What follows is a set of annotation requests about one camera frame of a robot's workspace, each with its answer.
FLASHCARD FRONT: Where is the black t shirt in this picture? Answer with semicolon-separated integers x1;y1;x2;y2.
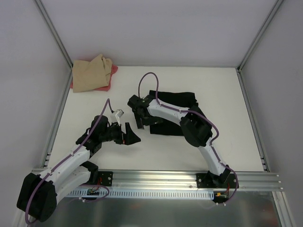
147;90;198;136

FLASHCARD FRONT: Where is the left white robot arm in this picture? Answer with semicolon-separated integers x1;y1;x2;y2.
17;115;141;222

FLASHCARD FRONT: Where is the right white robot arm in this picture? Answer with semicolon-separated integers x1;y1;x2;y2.
127;95;231;188

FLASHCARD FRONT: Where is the red folded t shirt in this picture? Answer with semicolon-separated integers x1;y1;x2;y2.
70;64;119;93

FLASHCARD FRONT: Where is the beige folded t shirt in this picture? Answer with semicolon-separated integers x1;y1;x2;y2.
72;54;113;93

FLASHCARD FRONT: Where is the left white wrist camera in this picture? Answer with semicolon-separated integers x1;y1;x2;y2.
111;109;124;124

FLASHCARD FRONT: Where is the front aluminium rail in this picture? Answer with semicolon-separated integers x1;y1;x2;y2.
110;170;284;192

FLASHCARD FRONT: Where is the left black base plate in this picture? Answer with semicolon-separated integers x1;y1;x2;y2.
97;171;113;187

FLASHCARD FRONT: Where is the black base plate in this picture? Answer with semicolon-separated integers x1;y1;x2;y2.
196;172;239;189
97;171;113;187

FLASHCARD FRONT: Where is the white slotted cable duct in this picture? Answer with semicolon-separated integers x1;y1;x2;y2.
67;188;214;200

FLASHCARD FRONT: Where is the left side aluminium rail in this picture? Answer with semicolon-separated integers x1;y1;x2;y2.
40;70;72;168

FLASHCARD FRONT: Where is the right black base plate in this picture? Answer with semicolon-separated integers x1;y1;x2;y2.
196;172;239;189

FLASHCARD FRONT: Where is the left aluminium frame post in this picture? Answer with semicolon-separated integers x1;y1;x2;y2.
33;0;73;68

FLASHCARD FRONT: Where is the aluminium frame post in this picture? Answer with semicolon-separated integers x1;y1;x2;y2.
33;0;73;68
237;0;284;72

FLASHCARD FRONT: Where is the right aluminium frame post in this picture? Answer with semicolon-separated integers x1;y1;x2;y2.
237;0;284;72

